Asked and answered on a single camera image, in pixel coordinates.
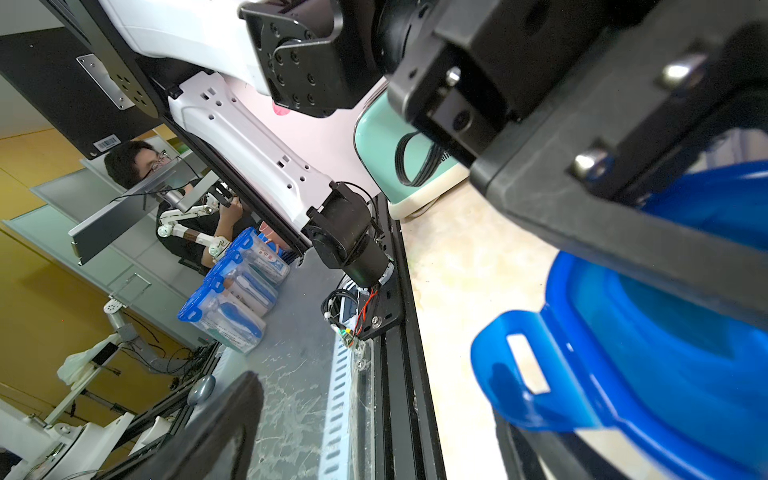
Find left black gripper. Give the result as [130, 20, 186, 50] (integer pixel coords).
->
[390, 1, 767, 168]

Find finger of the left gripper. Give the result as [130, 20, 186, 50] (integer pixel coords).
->
[470, 23, 767, 329]

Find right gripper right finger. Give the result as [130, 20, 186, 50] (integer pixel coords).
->
[494, 413, 648, 479]

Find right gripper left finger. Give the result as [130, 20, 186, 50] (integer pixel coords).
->
[129, 372, 264, 479]

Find blue lid toiletry container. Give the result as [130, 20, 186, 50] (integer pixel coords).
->
[470, 158, 768, 480]

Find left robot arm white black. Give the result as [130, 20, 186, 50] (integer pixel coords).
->
[47, 1, 767, 329]

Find mint green silver toaster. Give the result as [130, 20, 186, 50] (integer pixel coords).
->
[354, 88, 468, 220]

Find stacked blue lid containers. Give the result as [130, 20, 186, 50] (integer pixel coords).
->
[177, 227, 290, 354]

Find person in black shirt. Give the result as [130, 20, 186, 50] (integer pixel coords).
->
[103, 140, 259, 277]

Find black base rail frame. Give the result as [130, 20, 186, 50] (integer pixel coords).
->
[349, 194, 446, 479]

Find white slotted cable duct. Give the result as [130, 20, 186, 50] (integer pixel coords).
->
[318, 300, 368, 479]

